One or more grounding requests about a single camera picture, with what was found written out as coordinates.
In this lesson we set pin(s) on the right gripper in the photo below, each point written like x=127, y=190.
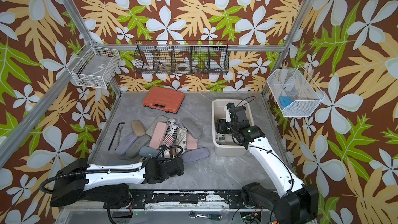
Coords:
x=221, y=127

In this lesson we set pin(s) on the cream plastic storage box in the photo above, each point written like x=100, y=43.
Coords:
x=237, y=147

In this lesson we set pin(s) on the newspaper print glasses case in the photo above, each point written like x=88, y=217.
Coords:
x=223, y=139

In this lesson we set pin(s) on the plaid glasses case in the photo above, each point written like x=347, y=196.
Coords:
x=169, y=153

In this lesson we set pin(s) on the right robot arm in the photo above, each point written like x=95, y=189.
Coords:
x=292, y=202

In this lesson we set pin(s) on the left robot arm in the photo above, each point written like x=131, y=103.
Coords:
x=80, y=181

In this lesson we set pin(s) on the dark grey glasses case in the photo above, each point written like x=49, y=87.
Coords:
x=135, y=148

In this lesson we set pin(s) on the lavender glasses case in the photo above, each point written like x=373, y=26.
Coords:
x=195, y=155

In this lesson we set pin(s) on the floral print glasses case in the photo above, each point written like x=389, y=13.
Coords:
x=181, y=139

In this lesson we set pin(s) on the grey fabric glasses case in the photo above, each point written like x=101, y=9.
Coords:
x=192, y=128

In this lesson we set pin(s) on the purple glasses case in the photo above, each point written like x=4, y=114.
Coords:
x=126, y=144

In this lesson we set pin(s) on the small pink glasses case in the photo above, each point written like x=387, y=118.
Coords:
x=192, y=143

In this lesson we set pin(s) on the tan glasses case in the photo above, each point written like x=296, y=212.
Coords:
x=138, y=128

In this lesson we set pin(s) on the slate blue glasses case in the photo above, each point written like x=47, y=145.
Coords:
x=120, y=162

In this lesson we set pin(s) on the light grey glasses case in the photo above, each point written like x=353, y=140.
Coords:
x=151, y=129

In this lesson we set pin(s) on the blue object in basket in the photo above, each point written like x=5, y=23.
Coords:
x=285, y=101

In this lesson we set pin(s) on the black hex key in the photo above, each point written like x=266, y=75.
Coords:
x=118, y=130

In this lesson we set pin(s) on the ratchet wrench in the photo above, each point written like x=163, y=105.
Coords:
x=213, y=217

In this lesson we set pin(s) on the white mesh basket right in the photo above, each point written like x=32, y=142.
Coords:
x=300, y=86

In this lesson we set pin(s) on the red plastic tool case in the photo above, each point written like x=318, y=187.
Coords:
x=164, y=99

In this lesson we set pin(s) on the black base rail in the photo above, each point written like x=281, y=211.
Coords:
x=232, y=199

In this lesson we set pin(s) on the black wire basket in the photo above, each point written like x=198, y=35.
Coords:
x=182, y=57

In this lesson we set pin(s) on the white wire basket left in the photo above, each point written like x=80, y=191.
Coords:
x=94, y=66

